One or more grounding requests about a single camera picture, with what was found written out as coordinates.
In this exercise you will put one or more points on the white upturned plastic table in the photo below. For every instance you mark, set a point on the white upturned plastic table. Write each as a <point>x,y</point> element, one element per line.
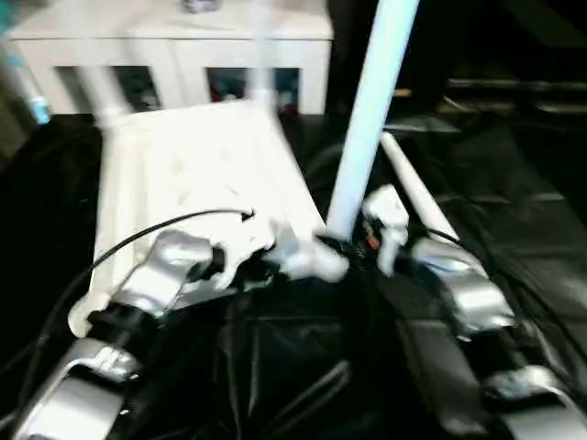
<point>193,165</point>

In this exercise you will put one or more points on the white plastic table leg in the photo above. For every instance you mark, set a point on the white plastic table leg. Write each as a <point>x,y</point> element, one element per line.
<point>371,110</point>
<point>261,55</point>
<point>417,183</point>
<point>101,92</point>

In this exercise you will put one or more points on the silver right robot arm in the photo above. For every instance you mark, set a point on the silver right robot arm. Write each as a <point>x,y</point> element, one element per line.
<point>477,312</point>

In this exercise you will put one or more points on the black work mat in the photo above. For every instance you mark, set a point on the black work mat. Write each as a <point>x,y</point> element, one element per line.
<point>514,183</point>

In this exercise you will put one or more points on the black case with yellow label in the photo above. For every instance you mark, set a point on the black case with yellow label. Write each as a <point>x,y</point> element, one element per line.
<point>477,46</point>

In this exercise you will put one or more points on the white glass-door cabinet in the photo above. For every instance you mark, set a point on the white glass-door cabinet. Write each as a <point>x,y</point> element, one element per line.
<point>183,46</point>

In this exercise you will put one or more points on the grey crumpled object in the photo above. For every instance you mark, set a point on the grey crumpled object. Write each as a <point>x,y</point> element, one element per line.
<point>197,5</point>

